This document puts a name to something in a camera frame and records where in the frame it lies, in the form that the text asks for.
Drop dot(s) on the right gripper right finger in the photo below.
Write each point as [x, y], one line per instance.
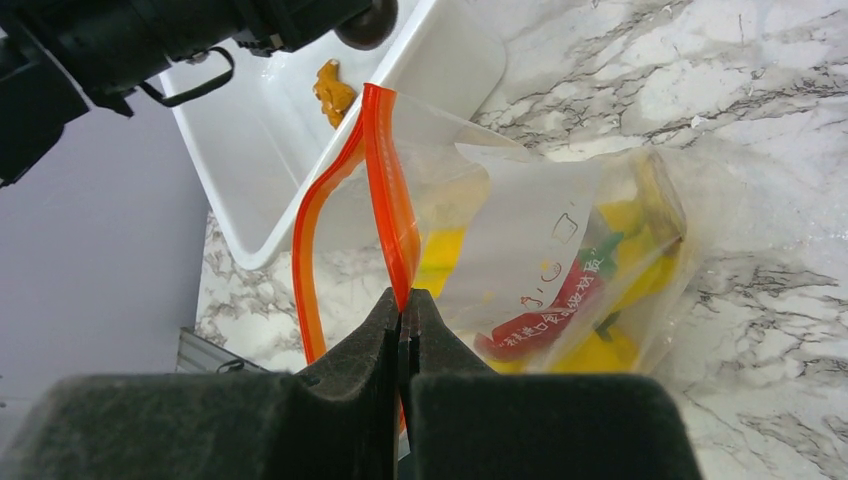
[466, 421]

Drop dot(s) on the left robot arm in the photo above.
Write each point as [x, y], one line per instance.
[61, 58]

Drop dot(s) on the clear zip bag orange zipper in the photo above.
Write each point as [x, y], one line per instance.
[407, 168]

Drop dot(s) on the white plastic bin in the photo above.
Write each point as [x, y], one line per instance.
[258, 142]

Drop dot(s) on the beige mushroom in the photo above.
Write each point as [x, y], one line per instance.
[659, 199]

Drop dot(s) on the small orange food piece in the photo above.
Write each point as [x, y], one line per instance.
[335, 96]

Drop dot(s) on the yellow bell pepper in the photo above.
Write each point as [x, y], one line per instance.
[610, 352]

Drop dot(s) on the metal table frame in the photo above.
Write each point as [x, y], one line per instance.
[198, 355]

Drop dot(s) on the small yellow banana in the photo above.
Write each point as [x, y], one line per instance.
[439, 257]

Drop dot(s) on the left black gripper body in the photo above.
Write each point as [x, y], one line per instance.
[271, 26]

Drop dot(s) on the large yellow banana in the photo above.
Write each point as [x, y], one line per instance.
[648, 254]

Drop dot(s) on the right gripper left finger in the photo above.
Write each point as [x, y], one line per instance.
[335, 419]

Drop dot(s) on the red chili pepper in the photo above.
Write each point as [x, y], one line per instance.
[537, 329]

